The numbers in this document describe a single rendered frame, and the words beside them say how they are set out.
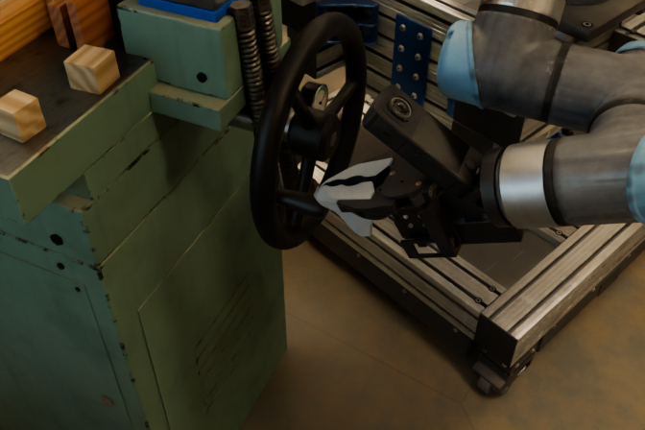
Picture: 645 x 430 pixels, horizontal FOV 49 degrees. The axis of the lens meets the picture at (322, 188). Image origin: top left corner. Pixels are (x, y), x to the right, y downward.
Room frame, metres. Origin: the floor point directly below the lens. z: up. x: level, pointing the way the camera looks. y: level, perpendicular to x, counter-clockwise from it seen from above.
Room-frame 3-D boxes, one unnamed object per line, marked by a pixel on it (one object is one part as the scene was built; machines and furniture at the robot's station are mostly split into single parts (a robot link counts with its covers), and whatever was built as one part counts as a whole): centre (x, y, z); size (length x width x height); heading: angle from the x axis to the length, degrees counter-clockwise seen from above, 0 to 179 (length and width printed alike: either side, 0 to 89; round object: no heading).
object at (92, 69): (0.65, 0.25, 0.92); 0.04 x 0.04 x 0.03; 69
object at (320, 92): (0.97, 0.02, 0.65); 0.06 x 0.04 x 0.08; 156
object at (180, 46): (0.75, 0.14, 0.91); 0.15 x 0.14 x 0.09; 156
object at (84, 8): (0.82, 0.22, 0.93); 0.25 x 0.01 x 0.07; 156
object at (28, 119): (0.57, 0.30, 0.92); 0.03 x 0.03 x 0.04; 60
